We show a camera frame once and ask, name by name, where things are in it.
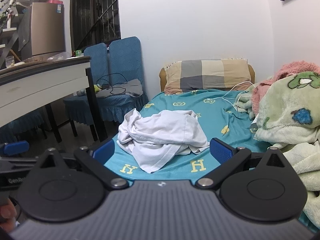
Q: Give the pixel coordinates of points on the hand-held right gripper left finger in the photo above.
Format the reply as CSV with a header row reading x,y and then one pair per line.
x,y
103,152

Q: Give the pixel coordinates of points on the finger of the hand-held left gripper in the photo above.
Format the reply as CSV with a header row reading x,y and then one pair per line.
x,y
15,148

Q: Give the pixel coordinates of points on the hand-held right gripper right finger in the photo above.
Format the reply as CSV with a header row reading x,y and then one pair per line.
x,y
221,150

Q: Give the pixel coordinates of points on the white t-shirt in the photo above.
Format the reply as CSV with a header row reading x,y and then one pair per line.
x,y
162,135

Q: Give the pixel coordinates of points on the person's left hand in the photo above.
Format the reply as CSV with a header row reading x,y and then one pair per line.
x,y
6,213

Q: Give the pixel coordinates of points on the teal printed bed sheet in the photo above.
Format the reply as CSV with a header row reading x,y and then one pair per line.
x,y
212,120

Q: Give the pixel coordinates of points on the yellow-green soft toy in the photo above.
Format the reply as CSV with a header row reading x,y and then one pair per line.
x,y
97,88

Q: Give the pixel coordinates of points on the white table with dark top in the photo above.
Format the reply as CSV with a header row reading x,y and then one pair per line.
x,y
37,87

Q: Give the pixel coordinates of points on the green plush blanket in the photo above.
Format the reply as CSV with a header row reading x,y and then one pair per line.
x,y
282,120

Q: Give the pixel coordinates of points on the grey cloth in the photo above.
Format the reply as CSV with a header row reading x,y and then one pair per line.
x,y
130,86

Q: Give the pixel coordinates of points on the plaid pillow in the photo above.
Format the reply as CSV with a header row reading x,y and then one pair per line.
x,y
200,75

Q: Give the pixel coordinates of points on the glass cup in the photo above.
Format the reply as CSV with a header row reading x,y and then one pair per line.
x,y
9,62

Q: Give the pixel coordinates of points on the small green box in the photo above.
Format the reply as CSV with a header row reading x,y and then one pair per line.
x,y
79,53

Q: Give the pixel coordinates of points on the clear plastic bag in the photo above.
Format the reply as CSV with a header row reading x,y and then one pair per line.
x,y
58,55

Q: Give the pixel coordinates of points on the green and pink fleece blanket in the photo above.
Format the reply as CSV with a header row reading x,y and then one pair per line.
x,y
295,67

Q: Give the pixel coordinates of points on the grey hanging towel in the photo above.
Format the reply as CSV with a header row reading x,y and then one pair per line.
x,y
25,32

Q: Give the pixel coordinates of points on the gold refrigerator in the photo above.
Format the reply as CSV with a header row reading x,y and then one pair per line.
x,y
47,30

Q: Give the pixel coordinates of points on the dark barred window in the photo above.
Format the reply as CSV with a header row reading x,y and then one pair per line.
x,y
85,10

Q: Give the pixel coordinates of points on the pink container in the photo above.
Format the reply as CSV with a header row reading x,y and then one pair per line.
x,y
56,2

